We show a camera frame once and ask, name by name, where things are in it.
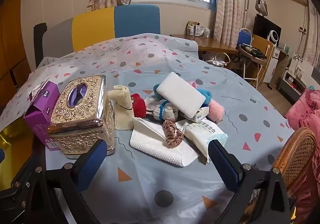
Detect blue folding chair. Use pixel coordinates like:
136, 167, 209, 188
236, 28, 253, 46

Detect black bag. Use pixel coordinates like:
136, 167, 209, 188
239, 43, 267, 59

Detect wooden desk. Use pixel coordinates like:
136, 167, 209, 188
170, 34, 238, 54

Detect brown satin scrunchie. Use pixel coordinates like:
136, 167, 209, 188
162, 120, 184, 148

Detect black television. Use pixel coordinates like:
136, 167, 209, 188
252, 14, 282, 46

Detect white wet wipes packet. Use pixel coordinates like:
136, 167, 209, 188
175, 119, 228, 158

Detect white knit gloves blue stripe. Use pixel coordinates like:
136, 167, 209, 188
145, 97, 178, 122

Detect gold embossed tissue box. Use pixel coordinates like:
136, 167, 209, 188
47, 75, 116, 155

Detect hanging grey bag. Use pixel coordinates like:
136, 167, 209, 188
255, 0, 269, 16

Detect brown small carton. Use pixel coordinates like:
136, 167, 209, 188
187, 21, 200, 36

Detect grey low shelf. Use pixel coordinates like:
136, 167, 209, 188
279, 59, 315, 104

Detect white rectangular sponge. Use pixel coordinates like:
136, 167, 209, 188
156, 72, 206, 119

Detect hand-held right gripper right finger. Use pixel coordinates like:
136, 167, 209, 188
208, 139, 298, 224

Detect red knit hat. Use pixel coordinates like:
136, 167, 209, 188
130, 93, 147, 118

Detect rattan chair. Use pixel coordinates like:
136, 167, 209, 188
246, 127, 318, 224

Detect purple cardboard tissue box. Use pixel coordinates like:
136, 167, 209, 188
24, 81, 63, 151

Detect orange wooden wardrobe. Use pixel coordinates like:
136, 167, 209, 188
0, 0, 33, 112

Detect gold metal tray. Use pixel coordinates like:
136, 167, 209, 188
0, 119, 34, 182

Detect grey yellow blue sofa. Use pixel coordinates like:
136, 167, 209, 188
42, 5, 160, 62

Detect blue fluffy sock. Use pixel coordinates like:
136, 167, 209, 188
153, 83, 213, 108

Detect white round fan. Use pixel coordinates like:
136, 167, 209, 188
265, 29, 280, 46

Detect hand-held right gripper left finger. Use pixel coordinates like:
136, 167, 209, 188
0, 139, 108, 224

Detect round wooden folding table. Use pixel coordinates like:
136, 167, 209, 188
236, 44, 269, 82

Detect blue pocket tissue pack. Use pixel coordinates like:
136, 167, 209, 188
179, 106, 209, 122

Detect pink fluffy sock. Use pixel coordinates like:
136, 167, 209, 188
209, 100, 225, 123

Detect white waffle towel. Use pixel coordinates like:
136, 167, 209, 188
129, 117, 200, 167

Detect cream towel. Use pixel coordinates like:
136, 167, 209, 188
107, 85, 135, 130

